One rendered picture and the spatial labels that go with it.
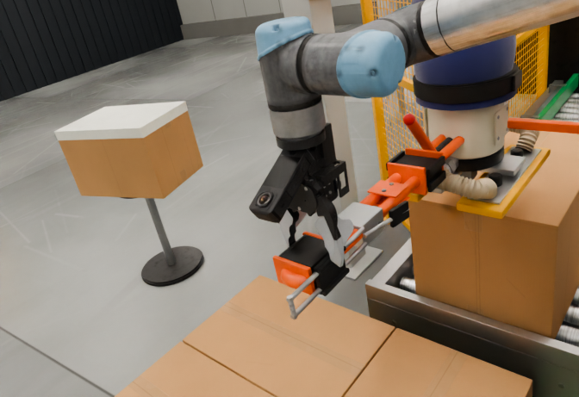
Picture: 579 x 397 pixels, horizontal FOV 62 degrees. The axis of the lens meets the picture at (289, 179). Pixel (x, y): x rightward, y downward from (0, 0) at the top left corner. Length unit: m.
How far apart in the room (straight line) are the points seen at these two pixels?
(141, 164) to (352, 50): 2.10
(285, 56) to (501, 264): 0.98
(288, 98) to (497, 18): 0.26
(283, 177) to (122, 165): 2.05
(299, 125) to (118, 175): 2.13
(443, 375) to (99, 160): 2.01
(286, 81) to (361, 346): 1.08
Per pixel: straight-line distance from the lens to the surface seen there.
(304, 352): 1.57
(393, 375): 1.47
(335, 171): 0.71
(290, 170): 0.66
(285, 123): 0.64
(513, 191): 1.16
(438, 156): 1.02
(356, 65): 0.55
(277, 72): 0.62
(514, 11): 0.60
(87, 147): 2.78
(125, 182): 2.71
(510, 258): 1.41
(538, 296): 1.45
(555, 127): 1.20
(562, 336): 1.63
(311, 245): 0.77
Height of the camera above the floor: 1.65
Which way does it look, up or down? 25 degrees down
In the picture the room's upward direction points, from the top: 12 degrees counter-clockwise
